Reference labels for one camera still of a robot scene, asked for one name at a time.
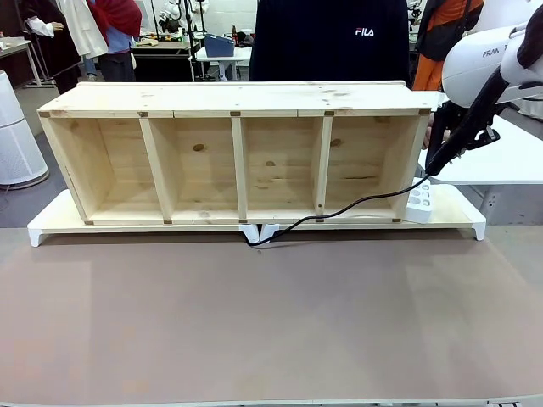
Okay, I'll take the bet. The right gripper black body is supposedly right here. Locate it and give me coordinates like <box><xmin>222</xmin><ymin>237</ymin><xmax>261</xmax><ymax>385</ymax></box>
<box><xmin>436</xmin><ymin>100</ymin><xmax>502</xmax><ymax>159</ymax></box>

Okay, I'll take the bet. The black power cable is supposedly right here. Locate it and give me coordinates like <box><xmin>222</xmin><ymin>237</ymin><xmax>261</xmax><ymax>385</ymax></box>
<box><xmin>244</xmin><ymin>180</ymin><xmax>430</xmax><ymax>248</ymax></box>

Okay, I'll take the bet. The white side table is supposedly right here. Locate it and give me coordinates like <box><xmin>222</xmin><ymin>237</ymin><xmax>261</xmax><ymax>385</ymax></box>
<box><xmin>414</xmin><ymin>91</ymin><xmax>543</xmax><ymax>187</ymax></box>

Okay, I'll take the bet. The white riser with wooden top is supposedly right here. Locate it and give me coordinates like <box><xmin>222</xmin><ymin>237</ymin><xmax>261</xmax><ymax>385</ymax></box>
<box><xmin>259</xmin><ymin>184</ymin><xmax>488</xmax><ymax>245</ymax></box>
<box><xmin>27</xmin><ymin>188</ymin><xmax>260</xmax><ymax>248</ymax></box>

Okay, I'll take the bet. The white power strip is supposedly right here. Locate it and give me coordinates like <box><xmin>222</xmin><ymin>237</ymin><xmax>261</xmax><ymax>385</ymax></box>
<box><xmin>406</xmin><ymin>176</ymin><xmax>438</xmax><ymax>226</ymax></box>

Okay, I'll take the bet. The mannequin in orange black outfit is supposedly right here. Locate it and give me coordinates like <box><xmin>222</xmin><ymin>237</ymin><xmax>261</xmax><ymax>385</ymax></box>
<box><xmin>412</xmin><ymin>0</ymin><xmax>487</xmax><ymax>92</ymax></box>

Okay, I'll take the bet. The person in navy FILA sweater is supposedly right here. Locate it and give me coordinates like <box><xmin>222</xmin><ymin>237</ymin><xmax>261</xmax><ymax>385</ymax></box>
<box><xmin>249</xmin><ymin>0</ymin><xmax>411</xmax><ymax>84</ymax></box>

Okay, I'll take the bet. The four-compartment pine wooden shelf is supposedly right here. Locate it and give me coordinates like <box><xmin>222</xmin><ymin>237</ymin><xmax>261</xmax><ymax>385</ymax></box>
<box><xmin>36</xmin><ymin>80</ymin><xmax>432</xmax><ymax>226</ymax></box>

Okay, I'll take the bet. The white background table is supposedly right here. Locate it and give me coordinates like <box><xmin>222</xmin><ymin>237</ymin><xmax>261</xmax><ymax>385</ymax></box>
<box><xmin>193</xmin><ymin>45</ymin><xmax>254</xmax><ymax>82</ymax></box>

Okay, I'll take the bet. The blue plastic bin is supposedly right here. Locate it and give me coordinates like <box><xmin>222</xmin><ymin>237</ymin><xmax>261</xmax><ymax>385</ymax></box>
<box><xmin>204</xmin><ymin>33</ymin><xmax>236</xmax><ymax>59</ymax></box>

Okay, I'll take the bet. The black tripod stand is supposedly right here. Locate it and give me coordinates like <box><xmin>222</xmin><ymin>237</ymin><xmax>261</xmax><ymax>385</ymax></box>
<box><xmin>181</xmin><ymin>0</ymin><xmax>210</xmax><ymax>82</ymax></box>

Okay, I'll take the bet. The black cabinet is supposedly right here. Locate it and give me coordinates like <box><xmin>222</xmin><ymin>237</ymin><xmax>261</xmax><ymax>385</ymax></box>
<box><xmin>132</xmin><ymin>40</ymin><xmax>196</xmax><ymax>83</ymax></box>

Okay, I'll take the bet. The mannequin in red shawl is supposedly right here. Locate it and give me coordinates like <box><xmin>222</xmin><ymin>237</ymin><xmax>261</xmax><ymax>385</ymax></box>
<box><xmin>87</xmin><ymin>0</ymin><xmax>143</xmax><ymax>83</ymax></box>

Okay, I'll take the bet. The white hanging coat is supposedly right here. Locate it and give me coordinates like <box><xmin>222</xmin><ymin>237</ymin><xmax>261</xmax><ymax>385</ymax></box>
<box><xmin>62</xmin><ymin>0</ymin><xmax>109</xmax><ymax>60</ymax></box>

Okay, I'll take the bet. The mannequin in black robe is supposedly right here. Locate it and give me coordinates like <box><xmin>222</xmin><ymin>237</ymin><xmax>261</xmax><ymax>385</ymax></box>
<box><xmin>20</xmin><ymin>0</ymin><xmax>82</xmax><ymax>95</ymax></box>

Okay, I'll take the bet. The white air purifier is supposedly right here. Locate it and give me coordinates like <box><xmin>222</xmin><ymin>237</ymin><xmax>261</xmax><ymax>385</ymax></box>
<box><xmin>0</xmin><ymin>70</ymin><xmax>48</xmax><ymax>187</ymax></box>

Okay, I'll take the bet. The light wooden desk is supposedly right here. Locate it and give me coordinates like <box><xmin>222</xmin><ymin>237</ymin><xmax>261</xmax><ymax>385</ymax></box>
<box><xmin>0</xmin><ymin>36</ymin><xmax>56</xmax><ymax>89</ymax></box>

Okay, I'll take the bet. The black robot cable sleeve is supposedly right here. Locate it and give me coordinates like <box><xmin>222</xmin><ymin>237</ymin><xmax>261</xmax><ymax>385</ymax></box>
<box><xmin>464</xmin><ymin>66</ymin><xmax>511</xmax><ymax>131</ymax></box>

